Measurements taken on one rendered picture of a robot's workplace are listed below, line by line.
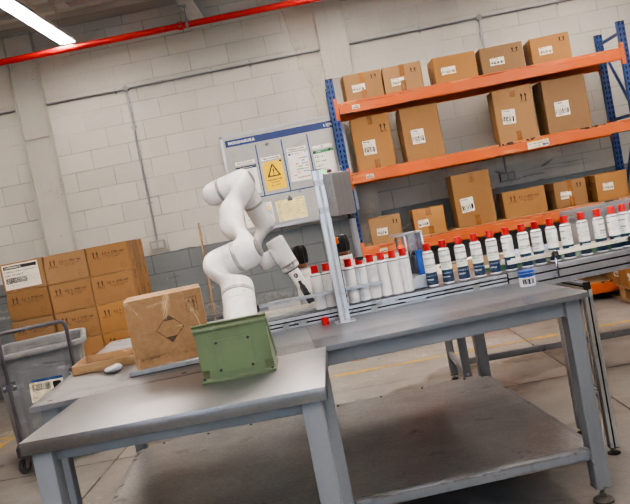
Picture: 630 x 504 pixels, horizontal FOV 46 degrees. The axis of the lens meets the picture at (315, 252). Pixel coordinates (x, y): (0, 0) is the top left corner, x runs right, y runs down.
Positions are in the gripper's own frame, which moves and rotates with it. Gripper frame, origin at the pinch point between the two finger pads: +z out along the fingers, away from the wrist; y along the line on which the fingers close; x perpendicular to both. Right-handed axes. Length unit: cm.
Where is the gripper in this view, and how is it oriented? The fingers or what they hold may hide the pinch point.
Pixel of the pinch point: (309, 298)
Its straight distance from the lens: 336.2
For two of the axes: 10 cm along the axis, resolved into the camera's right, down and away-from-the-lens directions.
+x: -8.5, 5.2, -0.5
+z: 5.1, 8.5, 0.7
